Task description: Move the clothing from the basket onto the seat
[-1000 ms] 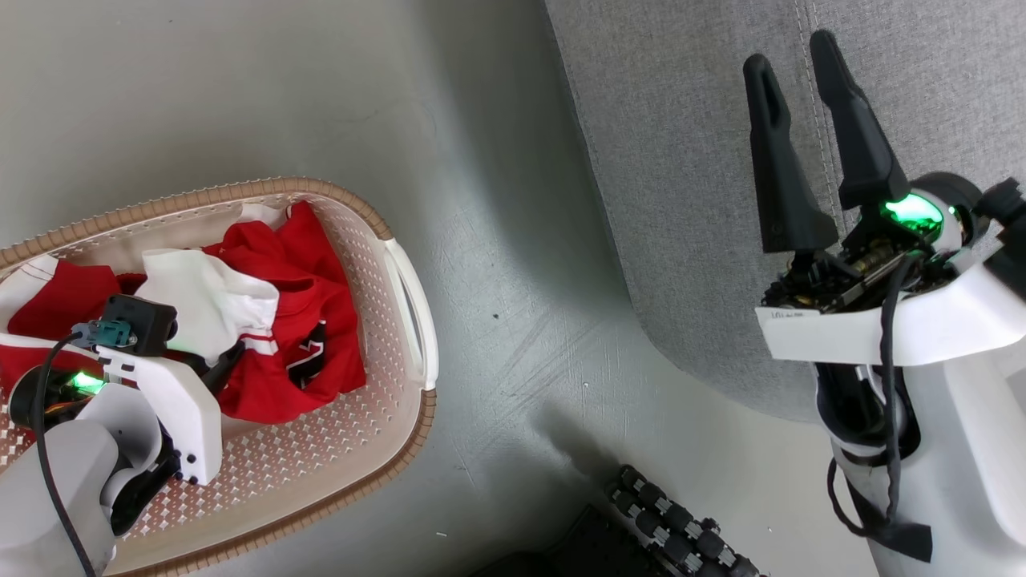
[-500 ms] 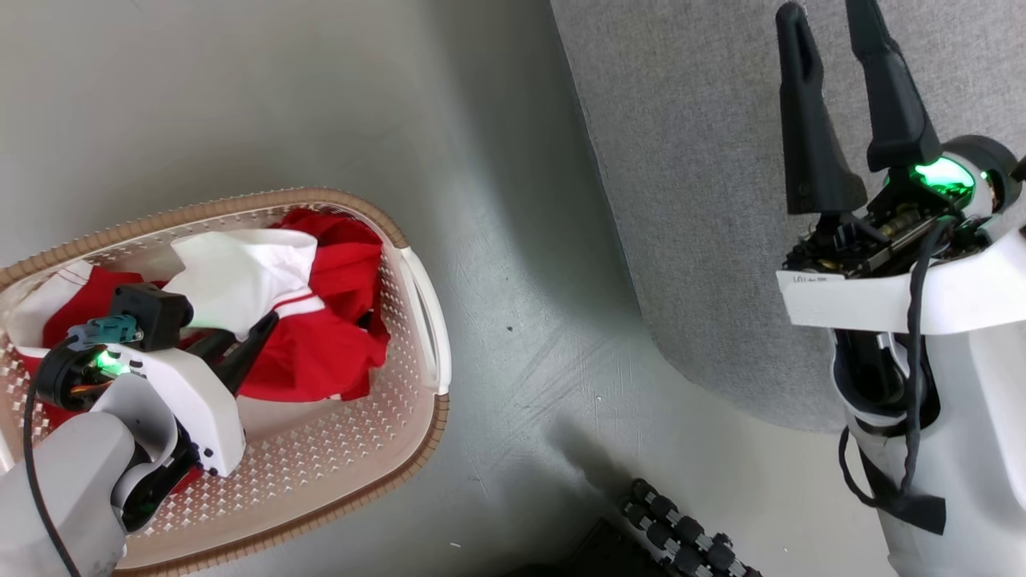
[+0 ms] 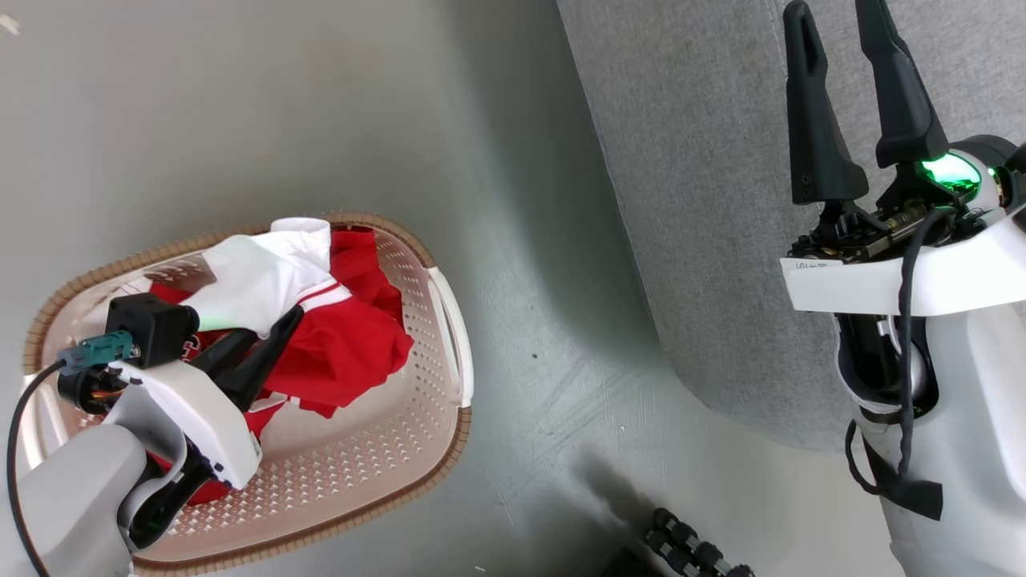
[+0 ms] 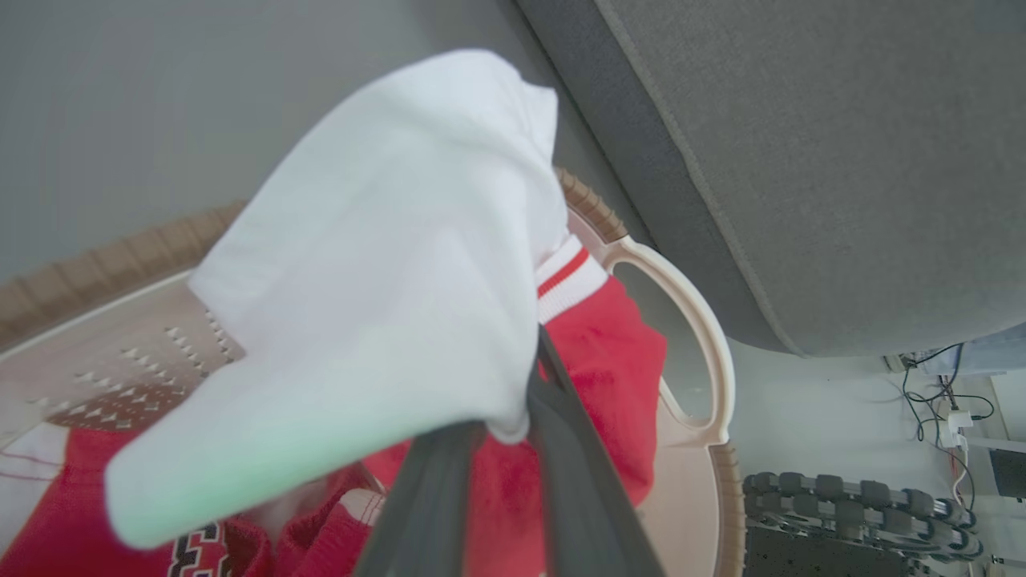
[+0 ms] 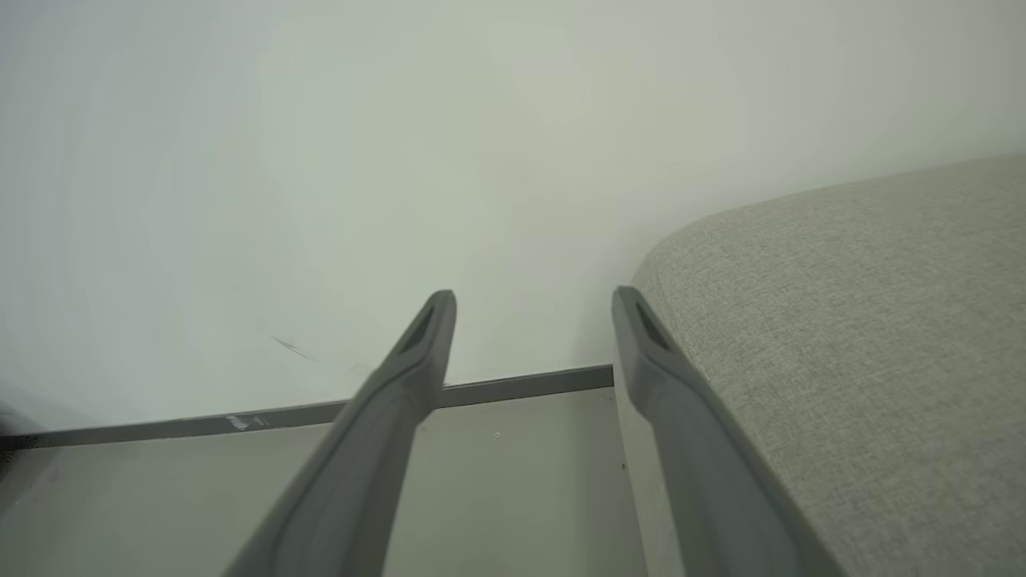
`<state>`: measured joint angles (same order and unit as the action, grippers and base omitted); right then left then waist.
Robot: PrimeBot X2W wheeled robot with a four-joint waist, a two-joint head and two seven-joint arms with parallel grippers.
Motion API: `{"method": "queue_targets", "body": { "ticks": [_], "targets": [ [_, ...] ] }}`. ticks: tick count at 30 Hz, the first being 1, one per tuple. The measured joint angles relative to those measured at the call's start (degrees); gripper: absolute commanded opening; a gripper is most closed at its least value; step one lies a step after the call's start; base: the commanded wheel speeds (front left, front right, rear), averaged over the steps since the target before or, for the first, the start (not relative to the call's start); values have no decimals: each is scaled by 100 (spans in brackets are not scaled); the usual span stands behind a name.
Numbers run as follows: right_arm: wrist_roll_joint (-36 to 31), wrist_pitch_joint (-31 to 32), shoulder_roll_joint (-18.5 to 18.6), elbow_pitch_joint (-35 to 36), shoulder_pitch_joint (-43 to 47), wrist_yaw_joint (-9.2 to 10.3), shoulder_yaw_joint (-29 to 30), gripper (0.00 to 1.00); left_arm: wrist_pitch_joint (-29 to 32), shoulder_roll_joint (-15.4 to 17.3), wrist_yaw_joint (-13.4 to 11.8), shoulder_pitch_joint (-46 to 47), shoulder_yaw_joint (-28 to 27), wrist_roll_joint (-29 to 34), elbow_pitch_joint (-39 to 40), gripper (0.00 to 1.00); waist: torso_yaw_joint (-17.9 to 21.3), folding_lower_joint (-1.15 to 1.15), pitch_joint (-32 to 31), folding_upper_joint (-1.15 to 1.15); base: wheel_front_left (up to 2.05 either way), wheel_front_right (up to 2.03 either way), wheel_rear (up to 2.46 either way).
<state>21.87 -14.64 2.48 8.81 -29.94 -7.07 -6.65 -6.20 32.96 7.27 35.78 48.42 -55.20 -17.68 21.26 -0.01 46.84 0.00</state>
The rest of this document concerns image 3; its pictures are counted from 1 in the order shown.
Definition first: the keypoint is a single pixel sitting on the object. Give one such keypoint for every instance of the red garment with white trim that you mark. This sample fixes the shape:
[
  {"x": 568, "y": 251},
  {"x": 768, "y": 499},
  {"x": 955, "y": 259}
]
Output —
[{"x": 263, "y": 421}]

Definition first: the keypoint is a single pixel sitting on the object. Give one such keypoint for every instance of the perforated plastic laundry basket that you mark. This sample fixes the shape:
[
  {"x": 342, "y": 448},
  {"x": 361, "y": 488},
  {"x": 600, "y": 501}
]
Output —
[{"x": 361, "y": 465}]

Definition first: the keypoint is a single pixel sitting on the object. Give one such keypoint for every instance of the grey and white right robot arm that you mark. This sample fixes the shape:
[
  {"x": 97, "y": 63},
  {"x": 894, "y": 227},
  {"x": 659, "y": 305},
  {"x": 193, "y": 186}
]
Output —
[{"x": 978, "y": 449}]

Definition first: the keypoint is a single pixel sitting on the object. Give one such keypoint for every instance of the grey and white left robot arm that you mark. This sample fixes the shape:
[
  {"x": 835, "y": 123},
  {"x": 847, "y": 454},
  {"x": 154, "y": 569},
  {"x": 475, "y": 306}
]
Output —
[{"x": 72, "y": 497}]

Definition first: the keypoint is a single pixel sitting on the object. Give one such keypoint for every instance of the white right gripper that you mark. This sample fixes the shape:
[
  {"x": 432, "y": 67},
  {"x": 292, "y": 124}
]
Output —
[{"x": 962, "y": 276}]

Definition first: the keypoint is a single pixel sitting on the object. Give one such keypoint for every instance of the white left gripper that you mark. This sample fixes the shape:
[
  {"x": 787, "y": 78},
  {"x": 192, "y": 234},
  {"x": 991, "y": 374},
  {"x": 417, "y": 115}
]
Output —
[{"x": 216, "y": 433}]

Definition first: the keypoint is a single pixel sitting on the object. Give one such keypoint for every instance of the grey fabric sofa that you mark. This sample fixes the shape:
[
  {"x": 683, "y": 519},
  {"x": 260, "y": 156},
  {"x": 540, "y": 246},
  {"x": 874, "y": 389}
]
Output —
[{"x": 705, "y": 200}]

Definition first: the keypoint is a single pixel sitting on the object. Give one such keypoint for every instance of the black segmented flexible stand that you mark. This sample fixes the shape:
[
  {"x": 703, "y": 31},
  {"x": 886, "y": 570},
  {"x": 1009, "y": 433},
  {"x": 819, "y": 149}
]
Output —
[{"x": 693, "y": 549}]

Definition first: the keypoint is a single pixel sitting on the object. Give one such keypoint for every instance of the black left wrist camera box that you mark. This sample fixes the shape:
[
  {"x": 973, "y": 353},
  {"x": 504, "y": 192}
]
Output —
[{"x": 152, "y": 328}]

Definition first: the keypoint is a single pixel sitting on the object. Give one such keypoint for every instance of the white and red striped garment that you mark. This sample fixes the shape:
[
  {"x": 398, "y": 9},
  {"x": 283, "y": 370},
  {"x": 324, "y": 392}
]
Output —
[{"x": 256, "y": 272}]

